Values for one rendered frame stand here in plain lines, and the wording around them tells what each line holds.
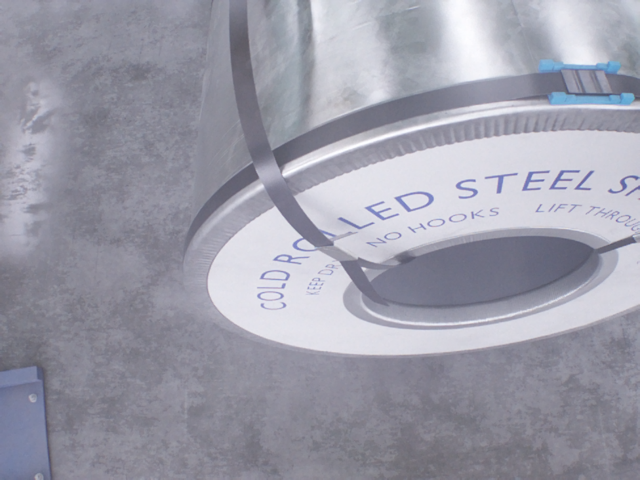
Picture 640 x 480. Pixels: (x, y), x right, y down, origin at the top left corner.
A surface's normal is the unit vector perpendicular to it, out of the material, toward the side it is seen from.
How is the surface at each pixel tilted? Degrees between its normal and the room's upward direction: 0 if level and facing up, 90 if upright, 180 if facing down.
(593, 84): 2
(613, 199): 90
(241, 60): 31
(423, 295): 17
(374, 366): 0
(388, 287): 43
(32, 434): 0
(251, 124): 39
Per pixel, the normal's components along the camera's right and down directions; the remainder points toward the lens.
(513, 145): 0.04, 0.90
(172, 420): 0.00, -0.43
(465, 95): -0.28, -0.40
